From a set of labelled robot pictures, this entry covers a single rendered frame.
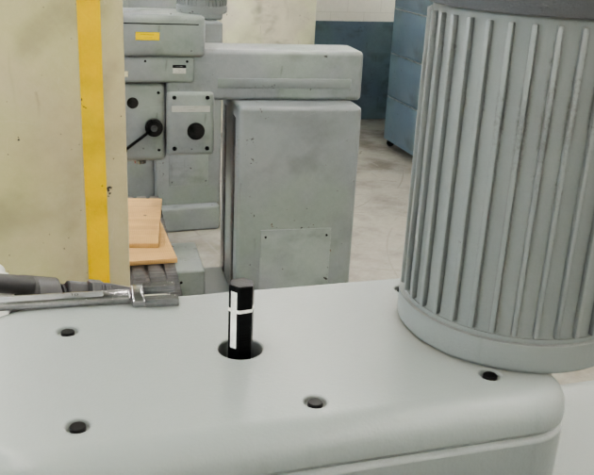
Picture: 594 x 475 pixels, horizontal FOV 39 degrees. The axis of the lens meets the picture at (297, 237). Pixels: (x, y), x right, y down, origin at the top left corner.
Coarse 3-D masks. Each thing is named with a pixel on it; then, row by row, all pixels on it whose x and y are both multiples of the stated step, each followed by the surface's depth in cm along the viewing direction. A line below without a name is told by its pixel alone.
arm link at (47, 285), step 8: (40, 280) 152; (48, 280) 153; (56, 280) 154; (88, 280) 157; (96, 280) 158; (40, 288) 150; (48, 288) 151; (56, 288) 152; (64, 288) 155; (72, 288) 154; (80, 288) 155; (88, 288) 156; (96, 288) 155; (104, 288) 156
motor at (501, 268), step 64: (448, 0) 62; (512, 0) 58; (576, 0) 56; (448, 64) 63; (512, 64) 59; (576, 64) 58; (448, 128) 65; (512, 128) 61; (576, 128) 60; (448, 192) 65; (512, 192) 62; (576, 192) 62; (448, 256) 67; (512, 256) 64; (576, 256) 63; (448, 320) 68; (512, 320) 66; (576, 320) 65
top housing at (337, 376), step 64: (0, 320) 71; (64, 320) 72; (128, 320) 72; (192, 320) 73; (256, 320) 73; (320, 320) 74; (384, 320) 74; (0, 384) 61; (64, 384) 62; (128, 384) 62; (192, 384) 63; (256, 384) 63; (320, 384) 64; (384, 384) 64; (448, 384) 64; (512, 384) 65; (0, 448) 54; (64, 448) 54; (128, 448) 55; (192, 448) 56; (256, 448) 57; (320, 448) 58; (384, 448) 60; (448, 448) 62; (512, 448) 64
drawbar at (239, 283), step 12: (240, 288) 65; (252, 288) 66; (240, 300) 66; (252, 300) 66; (228, 312) 67; (252, 312) 67; (228, 324) 67; (240, 324) 66; (252, 324) 67; (228, 336) 67; (240, 336) 67; (252, 336) 68; (228, 348) 68; (240, 348) 67; (252, 348) 69
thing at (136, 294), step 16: (144, 288) 77; (160, 288) 78; (0, 304) 72; (16, 304) 73; (32, 304) 73; (48, 304) 73; (64, 304) 74; (80, 304) 74; (96, 304) 75; (144, 304) 75; (160, 304) 75; (176, 304) 75
